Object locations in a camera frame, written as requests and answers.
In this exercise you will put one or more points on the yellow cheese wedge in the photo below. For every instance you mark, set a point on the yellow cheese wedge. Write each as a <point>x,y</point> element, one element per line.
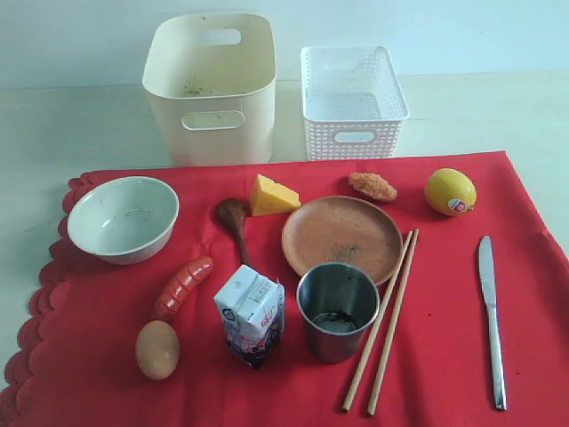
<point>270,197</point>

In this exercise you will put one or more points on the fried breaded nugget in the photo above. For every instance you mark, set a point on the fried breaded nugget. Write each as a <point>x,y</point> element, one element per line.
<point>372,185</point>

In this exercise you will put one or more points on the yellow lemon with sticker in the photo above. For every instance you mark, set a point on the yellow lemon with sticker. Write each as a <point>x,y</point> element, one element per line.
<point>450,192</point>

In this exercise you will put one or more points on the brown egg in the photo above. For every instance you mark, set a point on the brown egg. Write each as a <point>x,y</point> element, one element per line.
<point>157,350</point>

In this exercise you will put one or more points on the dark wooden spoon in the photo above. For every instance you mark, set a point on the dark wooden spoon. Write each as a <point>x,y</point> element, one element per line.
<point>232,212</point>

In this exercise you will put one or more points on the brown wooden plate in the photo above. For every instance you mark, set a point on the brown wooden plate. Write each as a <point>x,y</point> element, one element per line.
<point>342,229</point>

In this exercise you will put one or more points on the small milk carton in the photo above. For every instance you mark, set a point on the small milk carton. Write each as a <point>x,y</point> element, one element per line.
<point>252,309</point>

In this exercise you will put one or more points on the stainless steel cup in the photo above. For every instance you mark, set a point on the stainless steel cup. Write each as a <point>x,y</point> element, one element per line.
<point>338,302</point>

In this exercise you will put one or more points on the red toy sausage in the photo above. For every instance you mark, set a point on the red toy sausage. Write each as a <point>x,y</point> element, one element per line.
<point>178,288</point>

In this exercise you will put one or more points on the white perforated plastic basket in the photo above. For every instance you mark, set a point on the white perforated plastic basket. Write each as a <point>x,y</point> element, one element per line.
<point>352,103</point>

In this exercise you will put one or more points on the cream plastic bin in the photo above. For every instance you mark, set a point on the cream plastic bin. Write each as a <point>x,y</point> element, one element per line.
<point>211,83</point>

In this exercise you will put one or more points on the white ceramic bowl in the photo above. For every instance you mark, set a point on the white ceramic bowl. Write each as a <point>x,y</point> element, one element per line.
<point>125,220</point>

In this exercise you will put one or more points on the red scalloped tablecloth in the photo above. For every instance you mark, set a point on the red scalloped tablecloth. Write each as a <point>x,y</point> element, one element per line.
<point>77,363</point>

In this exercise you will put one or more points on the wooden chopstick left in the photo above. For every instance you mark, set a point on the wooden chopstick left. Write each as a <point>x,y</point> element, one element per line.
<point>357,376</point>

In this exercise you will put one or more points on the wooden chopstick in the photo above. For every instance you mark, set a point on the wooden chopstick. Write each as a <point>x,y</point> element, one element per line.
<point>357,376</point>
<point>378,380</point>

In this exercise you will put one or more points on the stainless steel table knife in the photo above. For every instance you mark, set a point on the stainless steel table knife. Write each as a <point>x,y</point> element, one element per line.
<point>486,273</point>

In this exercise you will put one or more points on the wooden chopstick right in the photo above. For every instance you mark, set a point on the wooden chopstick right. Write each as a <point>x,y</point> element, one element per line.
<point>378,380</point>

